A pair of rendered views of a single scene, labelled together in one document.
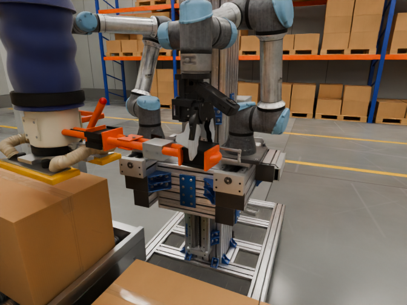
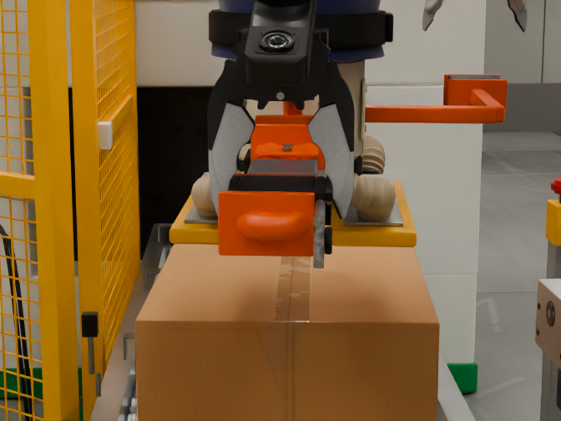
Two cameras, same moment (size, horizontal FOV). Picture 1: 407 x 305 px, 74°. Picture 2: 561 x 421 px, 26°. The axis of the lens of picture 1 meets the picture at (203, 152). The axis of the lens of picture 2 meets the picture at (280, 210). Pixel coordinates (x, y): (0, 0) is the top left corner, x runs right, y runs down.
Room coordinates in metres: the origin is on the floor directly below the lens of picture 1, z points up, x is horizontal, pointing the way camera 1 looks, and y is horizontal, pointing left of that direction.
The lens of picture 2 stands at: (0.26, -0.85, 1.41)
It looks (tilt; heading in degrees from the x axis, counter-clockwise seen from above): 11 degrees down; 64
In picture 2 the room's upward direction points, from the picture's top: straight up
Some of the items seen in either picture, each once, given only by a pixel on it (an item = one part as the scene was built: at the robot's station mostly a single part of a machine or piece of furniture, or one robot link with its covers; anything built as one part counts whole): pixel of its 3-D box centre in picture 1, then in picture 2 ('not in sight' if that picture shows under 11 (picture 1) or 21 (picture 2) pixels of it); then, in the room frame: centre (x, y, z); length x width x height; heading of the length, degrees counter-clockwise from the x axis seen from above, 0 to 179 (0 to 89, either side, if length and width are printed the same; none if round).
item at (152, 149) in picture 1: (158, 149); (283, 189); (0.74, 0.13, 1.21); 0.07 x 0.07 x 0.04; 62
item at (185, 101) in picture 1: (193, 97); (283, 28); (0.69, 0.02, 1.36); 0.09 x 0.08 x 0.12; 61
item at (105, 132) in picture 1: (104, 137); (290, 146); (0.84, 0.32, 1.21); 0.10 x 0.08 x 0.06; 152
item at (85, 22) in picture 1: (131, 25); not in sight; (1.39, 0.33, 1.60); 0.49 x 0.11 x 0.12; 125
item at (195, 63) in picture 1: (195, 64); not in sight; (0.69, 0.02, 1.44); 0.08 x 0.08 x 0.05
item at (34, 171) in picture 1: (34, 163); (224, 196); (0.88, 0.58, 1.11); 0.34 x 0.10 x 0.05; 62
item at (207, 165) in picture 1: (198, 155); (269, 213); (0.67, 0.01, 1.21); 0.08 x 0.07 x 0.05; 62
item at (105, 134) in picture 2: not in sight; (104, 135); (1.11, 1.82, 1.02); 0.06 x 0.03 x 0.06; 66
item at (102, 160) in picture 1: (81, 149); (370, 198); (1.05, 0.49, 1.11); 0.34 x 0.10 x 0.05; 62
